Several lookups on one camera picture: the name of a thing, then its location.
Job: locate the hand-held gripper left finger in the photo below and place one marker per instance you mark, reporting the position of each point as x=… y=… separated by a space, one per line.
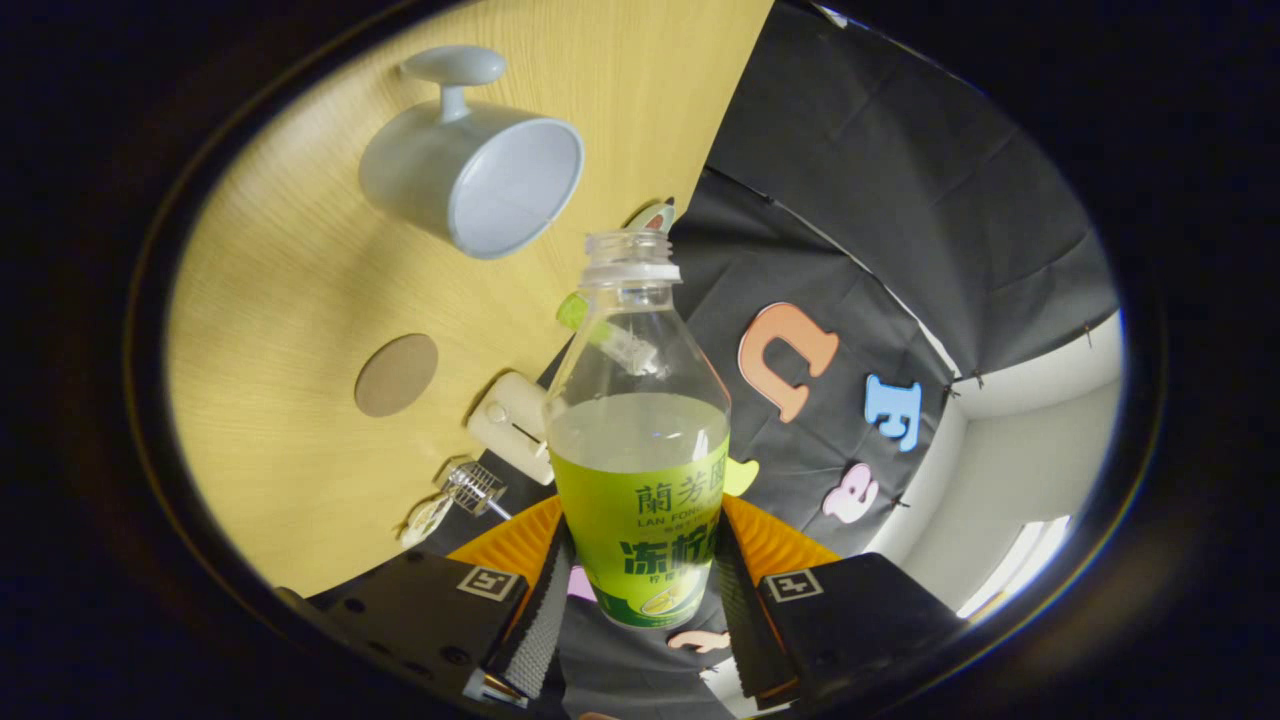
x=535 y=630

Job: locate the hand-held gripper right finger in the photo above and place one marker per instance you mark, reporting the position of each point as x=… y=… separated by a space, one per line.
x=745 y=625

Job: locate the juice bottle with green label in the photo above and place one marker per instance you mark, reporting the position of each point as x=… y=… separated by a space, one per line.
x=640 y=500

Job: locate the round brown coaster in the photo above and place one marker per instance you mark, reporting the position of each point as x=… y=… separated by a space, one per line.
x=396 y=375

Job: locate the white cup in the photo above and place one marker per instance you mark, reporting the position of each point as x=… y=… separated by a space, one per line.
x=420 y=170

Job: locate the small white and green bottle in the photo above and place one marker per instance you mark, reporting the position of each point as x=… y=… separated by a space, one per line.
x=572 y=312

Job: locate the striped straw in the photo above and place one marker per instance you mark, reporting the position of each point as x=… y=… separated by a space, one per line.
x=498 y=510

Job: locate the white divided dish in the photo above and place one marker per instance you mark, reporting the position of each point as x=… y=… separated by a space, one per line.
x=425 y=520

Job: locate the white toaster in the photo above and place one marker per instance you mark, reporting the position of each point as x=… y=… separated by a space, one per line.
x=505 y=420

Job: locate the ceiling light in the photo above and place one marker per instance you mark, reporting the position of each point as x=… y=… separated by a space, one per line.
x=1020 y=565

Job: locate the brown bread piece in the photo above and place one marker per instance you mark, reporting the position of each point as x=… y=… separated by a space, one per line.
x=658 y=220

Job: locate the wooden table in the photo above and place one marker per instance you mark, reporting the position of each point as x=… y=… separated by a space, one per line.
x=280 y=300

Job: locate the pale green plate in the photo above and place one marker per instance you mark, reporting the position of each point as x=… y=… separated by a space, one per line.
x=636 y=216

